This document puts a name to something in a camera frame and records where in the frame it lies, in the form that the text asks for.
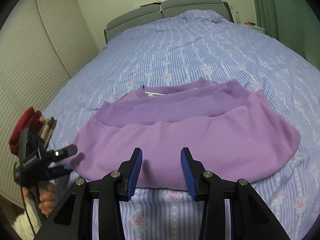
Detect green curtain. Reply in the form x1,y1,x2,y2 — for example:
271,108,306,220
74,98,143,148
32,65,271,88
249,0,320,65

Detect bed with blue floral cover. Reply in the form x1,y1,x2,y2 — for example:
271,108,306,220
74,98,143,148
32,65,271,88
41,9,320,240

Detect white louvered wardrobe door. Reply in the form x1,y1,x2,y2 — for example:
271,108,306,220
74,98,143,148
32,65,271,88
0,0,73,203
35,0,107,78

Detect white nightstand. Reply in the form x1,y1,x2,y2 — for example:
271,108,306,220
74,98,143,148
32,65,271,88
236,21,266,34

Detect cream folded garment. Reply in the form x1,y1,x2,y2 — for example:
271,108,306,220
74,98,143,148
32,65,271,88
37,115,54,140

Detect person's left hand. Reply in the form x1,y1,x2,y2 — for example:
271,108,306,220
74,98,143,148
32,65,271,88
22,182,57,216

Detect purple sweater with green print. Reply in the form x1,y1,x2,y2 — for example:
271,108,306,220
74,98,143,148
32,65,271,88
69,78,301,190

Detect flat books on headboard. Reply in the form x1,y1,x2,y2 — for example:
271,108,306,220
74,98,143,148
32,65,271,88
140,0,168,7

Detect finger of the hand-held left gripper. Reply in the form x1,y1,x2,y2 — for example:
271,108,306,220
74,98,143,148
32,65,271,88
49,144,78,162
46,164,73,181

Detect red folded garment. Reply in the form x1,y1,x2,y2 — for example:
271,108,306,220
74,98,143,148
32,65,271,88
9,107,42,155

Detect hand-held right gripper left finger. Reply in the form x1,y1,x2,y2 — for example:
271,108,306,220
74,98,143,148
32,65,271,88
34,147,143,240

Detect brown patterned folded garment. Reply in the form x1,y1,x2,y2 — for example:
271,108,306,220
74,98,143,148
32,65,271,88
44,117,57,147

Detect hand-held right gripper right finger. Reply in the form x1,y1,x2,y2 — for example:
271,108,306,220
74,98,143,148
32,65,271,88
180,147,290,240

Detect person's left forearm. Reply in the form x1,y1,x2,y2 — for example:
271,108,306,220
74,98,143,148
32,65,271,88
13,204,42,240

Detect grey padded bed headboard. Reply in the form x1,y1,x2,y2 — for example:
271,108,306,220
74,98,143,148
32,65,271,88
104,0,234,44

